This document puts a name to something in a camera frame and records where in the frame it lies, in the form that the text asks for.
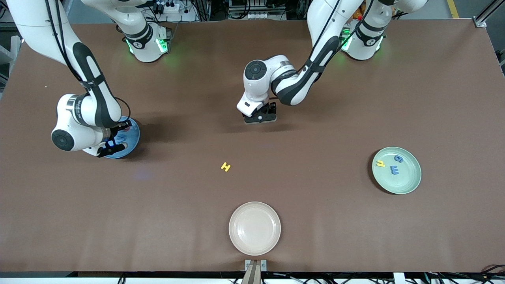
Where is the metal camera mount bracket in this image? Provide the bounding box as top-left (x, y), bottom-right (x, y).
top-left (245, 259), bottom-right (267, 284)

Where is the beige plate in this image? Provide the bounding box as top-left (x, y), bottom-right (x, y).
top-left (228, 201), bottom-right (282, 256)

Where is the blue plate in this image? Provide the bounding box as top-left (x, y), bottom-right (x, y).
top-left (103, 116), bottom-right (141, 159)

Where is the green plate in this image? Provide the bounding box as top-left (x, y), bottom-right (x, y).
top-left (372, 146), bottom-right (422, 195)

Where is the metal equipment rack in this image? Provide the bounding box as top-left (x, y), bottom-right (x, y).
top-left (227, 0), bottom-right (290, 20)

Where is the aluminium frame profile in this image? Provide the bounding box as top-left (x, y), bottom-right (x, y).
top-left (473, 0), bottom-right (505, 28)

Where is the brown table cover sheet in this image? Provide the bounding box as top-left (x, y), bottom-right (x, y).
top-left (0, 19), bottom-right (505, 273)

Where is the white power strip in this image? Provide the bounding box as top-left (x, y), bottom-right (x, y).
top-left (152, 0), bottom-right (183, 14)

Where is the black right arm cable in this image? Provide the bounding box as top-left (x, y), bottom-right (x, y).
top-left (43, 0), bottom-right (131, 123)

